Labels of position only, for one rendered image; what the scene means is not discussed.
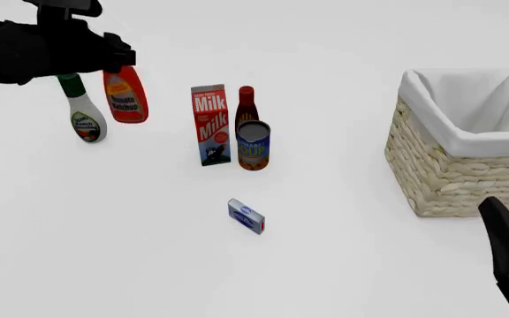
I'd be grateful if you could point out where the small blue grey box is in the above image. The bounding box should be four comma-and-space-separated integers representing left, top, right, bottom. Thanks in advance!
226, 197, 266, 236

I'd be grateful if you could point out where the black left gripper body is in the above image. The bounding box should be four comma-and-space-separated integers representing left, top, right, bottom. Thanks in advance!
49, 19, 108, 78

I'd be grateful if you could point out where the red tomato ketchup bottle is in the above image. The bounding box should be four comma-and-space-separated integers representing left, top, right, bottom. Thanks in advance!
102, 64, 150, 125

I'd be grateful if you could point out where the ranch dressing bottle green cap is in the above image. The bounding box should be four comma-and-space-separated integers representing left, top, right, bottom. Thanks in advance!
56, 72, 109, 144

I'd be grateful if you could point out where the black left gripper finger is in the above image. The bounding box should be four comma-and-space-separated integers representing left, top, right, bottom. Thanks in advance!
103, 31, 132, 53
103, 49, 138, 74

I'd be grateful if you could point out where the camera plate on black stalk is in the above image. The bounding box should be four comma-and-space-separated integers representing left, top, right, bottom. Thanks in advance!
21, 0, 103, 27

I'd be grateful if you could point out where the white cloth basket liner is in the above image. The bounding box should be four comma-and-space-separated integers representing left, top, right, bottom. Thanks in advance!
398, 67, 509, 160

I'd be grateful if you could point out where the dark red sauce bottle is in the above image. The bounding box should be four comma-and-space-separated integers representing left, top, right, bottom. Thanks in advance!
234, 85, 261, 133

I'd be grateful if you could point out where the red white milk carton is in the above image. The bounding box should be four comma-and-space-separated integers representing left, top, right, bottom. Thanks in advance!
190, 83, 232, 167

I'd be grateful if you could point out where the blue alphabet soup can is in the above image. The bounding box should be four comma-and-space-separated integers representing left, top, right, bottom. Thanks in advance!
235, 119, 271, 172

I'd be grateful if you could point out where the woven wicker basket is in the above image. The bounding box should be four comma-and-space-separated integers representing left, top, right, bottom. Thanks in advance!
384, 98, 509, 219

